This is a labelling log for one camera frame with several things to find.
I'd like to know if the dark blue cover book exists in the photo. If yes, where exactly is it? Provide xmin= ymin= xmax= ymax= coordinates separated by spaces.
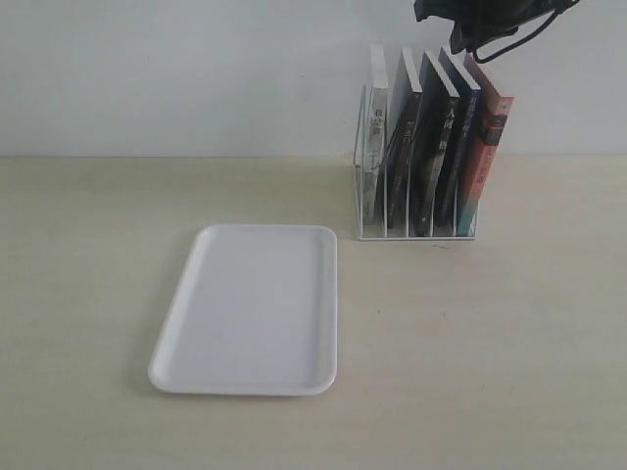
xmin=434 ymin=48 xmax=482 ymax=233

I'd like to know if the dark brown spine book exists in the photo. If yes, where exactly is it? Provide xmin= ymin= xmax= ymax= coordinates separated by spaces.
xmin=384 ymin=46 xmax=422 ymax=230

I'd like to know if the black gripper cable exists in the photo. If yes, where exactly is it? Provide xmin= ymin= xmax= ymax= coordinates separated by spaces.
xmin=464 ymin=0 xmax=582 ymax=65

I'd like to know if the red spine book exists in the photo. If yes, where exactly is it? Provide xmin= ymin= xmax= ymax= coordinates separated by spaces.
xmin=456 ymin=54 xmax=514 ymax=238

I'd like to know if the black spine book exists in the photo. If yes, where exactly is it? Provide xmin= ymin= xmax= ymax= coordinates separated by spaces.
xmin=409 ymin=51 xmax=459 ymax=237

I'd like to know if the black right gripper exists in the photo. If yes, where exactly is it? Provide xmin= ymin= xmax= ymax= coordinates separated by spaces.
xmin=413 ymin=0 xmax=554 ymax=54

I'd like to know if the white grey spine book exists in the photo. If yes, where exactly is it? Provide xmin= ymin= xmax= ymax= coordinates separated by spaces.
xmin=362 ymin=44 xmax=389 ymax=224

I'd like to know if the white plastic tray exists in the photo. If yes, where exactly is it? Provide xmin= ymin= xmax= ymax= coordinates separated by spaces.
xmin=148 ymin=223 xmax=338 ymax=397

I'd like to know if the white wire book rack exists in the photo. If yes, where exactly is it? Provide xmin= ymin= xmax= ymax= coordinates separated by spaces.
xmin=352 ymin=85 xmax=480 ymax=242

